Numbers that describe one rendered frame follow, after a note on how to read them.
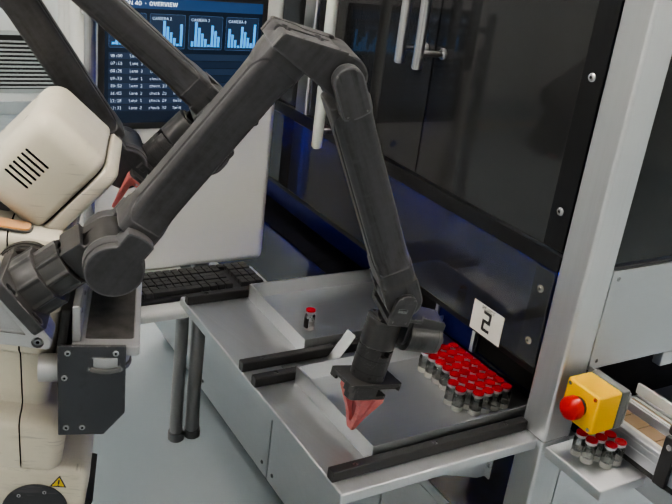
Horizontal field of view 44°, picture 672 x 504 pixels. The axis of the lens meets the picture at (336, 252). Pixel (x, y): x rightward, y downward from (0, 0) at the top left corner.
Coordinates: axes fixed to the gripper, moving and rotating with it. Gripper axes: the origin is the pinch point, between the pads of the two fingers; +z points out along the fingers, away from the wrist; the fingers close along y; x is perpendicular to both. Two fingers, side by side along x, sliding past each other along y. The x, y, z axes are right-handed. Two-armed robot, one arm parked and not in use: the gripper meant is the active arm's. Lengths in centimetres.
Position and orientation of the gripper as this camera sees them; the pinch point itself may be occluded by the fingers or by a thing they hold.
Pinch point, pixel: (351, 423)
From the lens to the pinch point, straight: 139.0
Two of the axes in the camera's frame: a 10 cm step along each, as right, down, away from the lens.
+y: 8.2, 0.6, 5.7
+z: -2.7, 9.2, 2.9
